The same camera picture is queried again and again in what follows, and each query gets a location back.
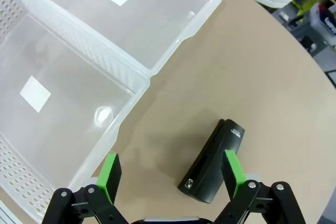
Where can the white perforated plastic basket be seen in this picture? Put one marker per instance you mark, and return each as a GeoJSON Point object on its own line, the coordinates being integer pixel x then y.
{"type": "Point", "coordinates": [157, 24]}
{"type": "Point", "coordinates": [78, 64]}

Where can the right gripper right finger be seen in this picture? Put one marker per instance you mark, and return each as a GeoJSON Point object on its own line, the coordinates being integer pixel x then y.
{"type": "Point", "coordinates": [236, 179]}

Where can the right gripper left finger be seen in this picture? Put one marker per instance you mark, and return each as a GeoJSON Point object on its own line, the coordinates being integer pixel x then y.
{"type": "Point", "coordinates": [110, 182]}

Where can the black stapler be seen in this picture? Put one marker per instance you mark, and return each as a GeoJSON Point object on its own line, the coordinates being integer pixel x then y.
{"type": "Point", "coordinates": [210, 166]}

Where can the green bag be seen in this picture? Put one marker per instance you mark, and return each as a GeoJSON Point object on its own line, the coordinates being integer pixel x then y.
{"type": "Point", "coordinates": [302, 7]}

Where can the clear box with Campus pouches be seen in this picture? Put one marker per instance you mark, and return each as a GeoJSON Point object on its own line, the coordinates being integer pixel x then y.
{"type": "Point", "coordinates": [324, 24]}

